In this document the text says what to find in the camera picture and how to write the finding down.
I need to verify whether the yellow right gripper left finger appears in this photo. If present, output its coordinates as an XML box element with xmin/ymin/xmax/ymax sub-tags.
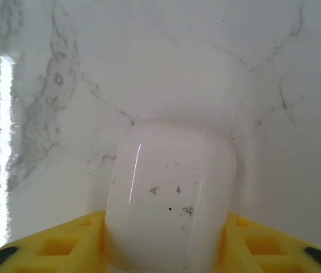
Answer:
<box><xmin>0</xmin><ymin>210</ymin><xmax>115</xmax><ymax>273</ymax></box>

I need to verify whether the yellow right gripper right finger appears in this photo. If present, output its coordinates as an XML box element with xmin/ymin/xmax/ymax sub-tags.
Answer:
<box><xmin>216</xmin><ymin>212</ymin><xmax>321</xmax><ymax>273</ymax></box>

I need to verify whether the white earbud charging case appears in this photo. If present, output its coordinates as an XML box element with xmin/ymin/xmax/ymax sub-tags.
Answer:
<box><xmin>104</xmin><ymin>118</ymin><xmax>237</xmax><ymax>273</ymax></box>

